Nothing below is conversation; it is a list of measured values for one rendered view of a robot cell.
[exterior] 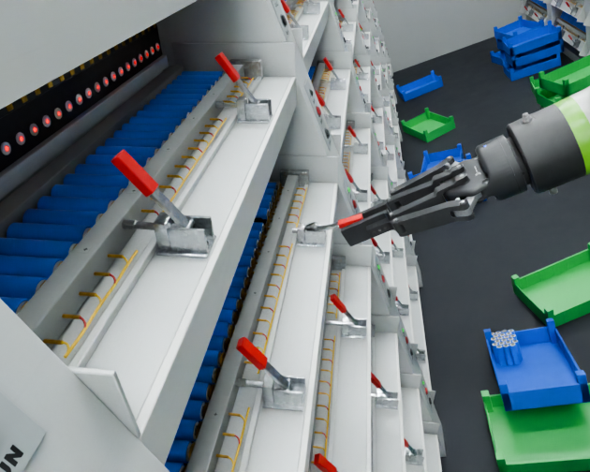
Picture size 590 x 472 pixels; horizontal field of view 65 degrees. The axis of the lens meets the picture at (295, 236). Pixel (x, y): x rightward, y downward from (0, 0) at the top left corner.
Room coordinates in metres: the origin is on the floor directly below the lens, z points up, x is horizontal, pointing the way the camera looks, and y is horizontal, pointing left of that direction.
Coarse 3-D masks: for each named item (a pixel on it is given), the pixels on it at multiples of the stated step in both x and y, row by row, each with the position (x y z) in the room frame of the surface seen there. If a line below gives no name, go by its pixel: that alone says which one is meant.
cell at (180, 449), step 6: (174, 444) 0.29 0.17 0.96; (180, 444) 0.29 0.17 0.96; (186, 444) 0.29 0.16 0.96; (174, 450) 0.28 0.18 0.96; (180, 450) 0.28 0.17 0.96; (186, 450) 0.28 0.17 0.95; (168, 456) 0.28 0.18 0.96; (174, 456) 0.28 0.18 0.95; (180, 456) 0.28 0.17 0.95; (186, 456) 0.28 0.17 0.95; (174, 462) 0.28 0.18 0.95; (180, 462) 0.28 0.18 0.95; (186, 462) 0.28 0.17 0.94
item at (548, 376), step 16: (528, 336) 0.94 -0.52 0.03; (544, 336) 0.92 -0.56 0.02; (560, 336) 0.86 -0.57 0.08; (528, 352) 0.90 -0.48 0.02; (544, 352) 0.87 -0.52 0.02; (560, 352) 0.85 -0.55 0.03; (496, 368) 0.88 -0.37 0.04; (512, 368) 0.86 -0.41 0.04; (528, 368) 0.83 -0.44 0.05; (544, 368) 0.81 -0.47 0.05; (560, 368) 0.79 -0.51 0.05; (576, 368) 0.72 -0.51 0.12; (512, 384) 0.80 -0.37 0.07; (528, 384) 0.77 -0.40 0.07; (544, 384) 0.75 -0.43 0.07; (560, 384) 0.73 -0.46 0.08; (576, 384) 0.67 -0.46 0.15; (512, 400) 0.72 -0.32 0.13; (528, 400) 0.70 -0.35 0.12; (544, 400) 0.69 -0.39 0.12; (560, 400) 0.67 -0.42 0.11; (576, 400) 0.66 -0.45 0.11
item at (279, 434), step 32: (288, 160) 0.76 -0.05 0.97; (320, 160) 0.74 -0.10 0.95; (320, 192) 0.71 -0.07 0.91; (288, 224) 0.63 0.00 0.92; (320, 224) 0.62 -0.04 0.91; (320, 256) 0.54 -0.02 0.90; (288, 288) 0.48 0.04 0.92; (320, 288) 0.47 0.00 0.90; (288, 320) 0.43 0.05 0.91; (320, 320) 0.42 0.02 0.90; (288, 352) 0.38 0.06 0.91; (320, 352) 0.41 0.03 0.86; (288, 416) 0.31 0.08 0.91; (224, 448) 0.29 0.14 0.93; (256, 448) 0.28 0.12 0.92; (288, 448) 0.28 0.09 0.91
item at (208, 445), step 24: (288, 192) 0.68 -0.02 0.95; (288, 216) 0.64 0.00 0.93; (264, 264) 0.51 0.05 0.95; (264, 288) 0.47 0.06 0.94; (240, 336) 0.39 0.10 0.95; (240, 360) 0.36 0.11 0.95; (216, 384) 0.34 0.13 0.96; (216, 408) 0.31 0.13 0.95; (216, 432) 0.29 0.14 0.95; (192, 456) 0.27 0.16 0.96; (216, 456) 0.28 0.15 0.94
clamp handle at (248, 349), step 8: (240, 344) 0.33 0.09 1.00; (248, 344) 0.33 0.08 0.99; (248, 352) 0.32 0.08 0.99; (256, 352) 0.33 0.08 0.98; (248, 360) 0.33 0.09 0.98; (256, 360) 0.32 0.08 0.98; (264, 360) 0.33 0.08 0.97; (264, 368) 0.32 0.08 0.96; (272, 368) 0.33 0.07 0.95; (272, 376) 0.32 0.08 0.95; (280, 376) 0.33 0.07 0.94; (280, 384) 0.32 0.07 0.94
